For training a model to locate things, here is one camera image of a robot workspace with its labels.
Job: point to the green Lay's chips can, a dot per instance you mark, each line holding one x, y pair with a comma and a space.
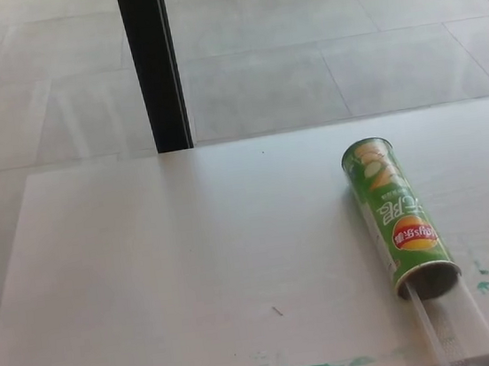
402, 212

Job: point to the clear plastic chips tray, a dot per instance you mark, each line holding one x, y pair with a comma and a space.
454, 331

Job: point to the black vertical frame post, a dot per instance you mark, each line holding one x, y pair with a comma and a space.
154, 64

